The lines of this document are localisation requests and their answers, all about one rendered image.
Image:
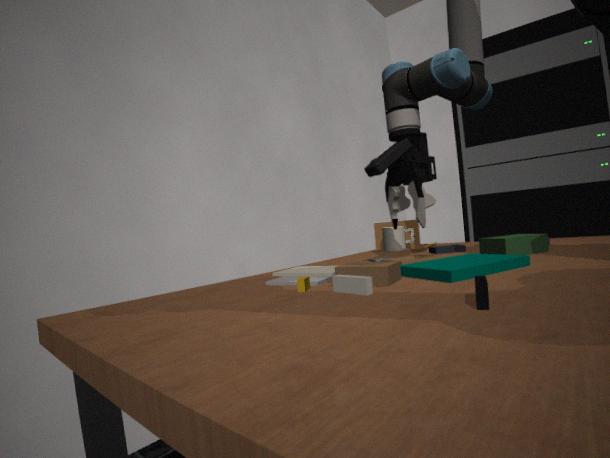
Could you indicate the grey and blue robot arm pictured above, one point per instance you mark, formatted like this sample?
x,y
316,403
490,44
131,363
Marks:
x,y
444,72

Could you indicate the tan rectangular box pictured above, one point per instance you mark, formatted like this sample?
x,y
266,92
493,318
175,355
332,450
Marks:
x,y
382,273

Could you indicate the grey mug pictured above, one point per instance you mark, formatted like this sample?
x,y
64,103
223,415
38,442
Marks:
x,y
394,240

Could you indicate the wooden ball-in-hole puzzle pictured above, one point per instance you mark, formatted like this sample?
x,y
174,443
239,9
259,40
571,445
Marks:
x,y
412,258

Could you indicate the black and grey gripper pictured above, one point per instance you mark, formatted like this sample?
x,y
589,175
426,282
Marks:
x,y
416,168

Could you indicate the small yellow block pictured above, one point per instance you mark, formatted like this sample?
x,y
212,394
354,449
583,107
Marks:
x,y
303,284

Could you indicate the brown rectangular box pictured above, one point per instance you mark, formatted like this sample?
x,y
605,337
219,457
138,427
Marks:
x,y
408,225

